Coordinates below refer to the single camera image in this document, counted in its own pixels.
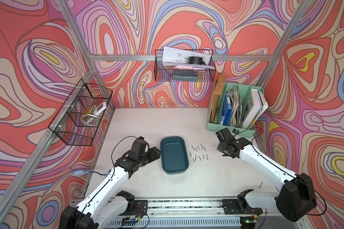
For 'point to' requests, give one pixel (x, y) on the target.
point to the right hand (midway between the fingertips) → (225, 151)
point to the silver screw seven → (195, 157)
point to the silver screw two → (198, 147)
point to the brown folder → (219, 90)
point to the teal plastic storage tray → (174, 155)
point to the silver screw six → (194, 161)
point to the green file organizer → (244, 90)
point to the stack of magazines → (236, 119)
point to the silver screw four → (196, 150)
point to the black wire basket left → (79, 119)
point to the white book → (255, 105)
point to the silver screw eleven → (207, 159)
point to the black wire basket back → (165, 73)
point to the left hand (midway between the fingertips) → (158, 153)
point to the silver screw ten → (190, 155)
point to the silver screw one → (193, 149)
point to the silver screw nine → (203, 155)
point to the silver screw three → (201, 146)
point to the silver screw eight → (199, 158)
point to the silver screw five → (205, 149)
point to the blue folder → (227, 111)
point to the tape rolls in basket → (91, 115)
